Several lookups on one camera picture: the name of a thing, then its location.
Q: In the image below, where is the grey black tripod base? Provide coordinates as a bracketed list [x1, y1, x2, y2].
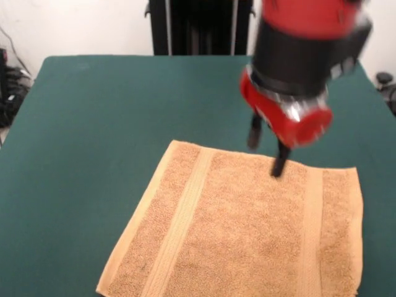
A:
[376, 71, 396, 117]
[0, 48, 33, 127]

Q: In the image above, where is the tan terry towel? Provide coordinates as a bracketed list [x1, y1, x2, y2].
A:
[95, 139, 364, 297]

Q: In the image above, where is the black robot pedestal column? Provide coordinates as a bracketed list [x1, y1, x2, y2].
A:
[144, 0, 262, 56]

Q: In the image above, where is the dark green table cloth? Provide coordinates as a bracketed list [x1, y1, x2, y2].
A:
[0, 54, 396, 297]

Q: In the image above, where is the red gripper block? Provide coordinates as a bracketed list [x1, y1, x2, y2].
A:
[239, 67, 334, 179]

